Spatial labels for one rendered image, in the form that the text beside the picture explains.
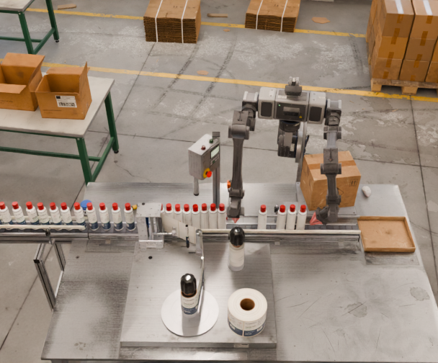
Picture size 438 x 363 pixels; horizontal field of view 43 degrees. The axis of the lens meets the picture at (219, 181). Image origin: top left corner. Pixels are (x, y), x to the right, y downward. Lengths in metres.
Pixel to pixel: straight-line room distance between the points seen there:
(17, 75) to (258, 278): 2.76
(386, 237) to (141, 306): 1.54
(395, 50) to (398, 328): 3.62
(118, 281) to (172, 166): 2.12
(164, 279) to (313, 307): 0.83
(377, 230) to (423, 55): 3.01
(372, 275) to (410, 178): 2.09
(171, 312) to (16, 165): 2.89
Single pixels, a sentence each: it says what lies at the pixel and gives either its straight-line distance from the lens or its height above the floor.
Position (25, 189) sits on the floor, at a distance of 5.23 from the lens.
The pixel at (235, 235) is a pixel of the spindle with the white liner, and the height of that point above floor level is 1.17.
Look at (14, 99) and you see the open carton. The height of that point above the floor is 0.88.
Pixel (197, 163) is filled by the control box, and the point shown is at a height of 1.40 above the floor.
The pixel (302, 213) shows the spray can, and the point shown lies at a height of 1.05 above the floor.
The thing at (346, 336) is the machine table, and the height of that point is 0.83.
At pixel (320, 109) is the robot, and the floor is 1.49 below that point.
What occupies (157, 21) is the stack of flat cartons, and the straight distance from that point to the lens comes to 7.00.
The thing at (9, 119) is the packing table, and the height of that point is 0.78.
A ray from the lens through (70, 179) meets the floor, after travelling 5.21.
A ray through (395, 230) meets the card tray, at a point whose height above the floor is 0.83.
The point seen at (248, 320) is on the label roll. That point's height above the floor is 1.02.
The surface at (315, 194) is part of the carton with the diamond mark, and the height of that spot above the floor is 0.99.
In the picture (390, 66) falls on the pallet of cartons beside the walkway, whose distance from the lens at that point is 6.26.
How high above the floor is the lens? 3.41
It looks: 43 degrees down
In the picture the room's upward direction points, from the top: straight up
